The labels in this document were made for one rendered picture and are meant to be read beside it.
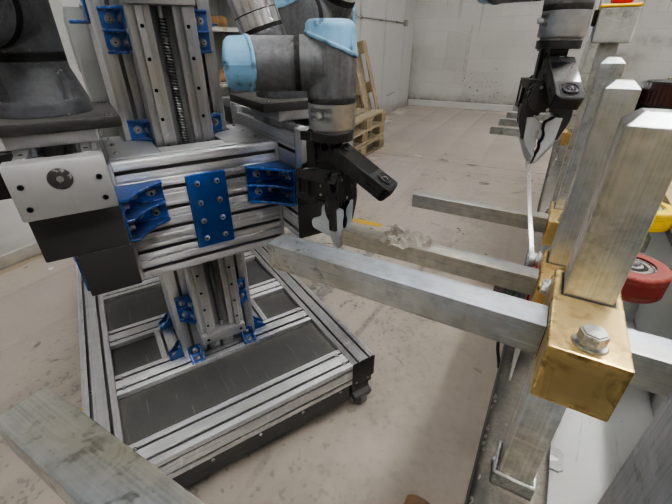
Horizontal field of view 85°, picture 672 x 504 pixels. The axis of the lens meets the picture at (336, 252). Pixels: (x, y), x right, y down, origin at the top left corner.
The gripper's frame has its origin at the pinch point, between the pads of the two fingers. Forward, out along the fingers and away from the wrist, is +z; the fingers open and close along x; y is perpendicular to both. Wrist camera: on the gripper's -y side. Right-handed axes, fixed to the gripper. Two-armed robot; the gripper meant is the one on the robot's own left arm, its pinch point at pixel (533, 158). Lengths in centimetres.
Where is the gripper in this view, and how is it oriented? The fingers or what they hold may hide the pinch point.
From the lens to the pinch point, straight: 83.9
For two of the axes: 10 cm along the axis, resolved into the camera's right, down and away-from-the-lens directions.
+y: 1.5, -4.9, 8.6
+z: 0.0, 8.7, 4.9
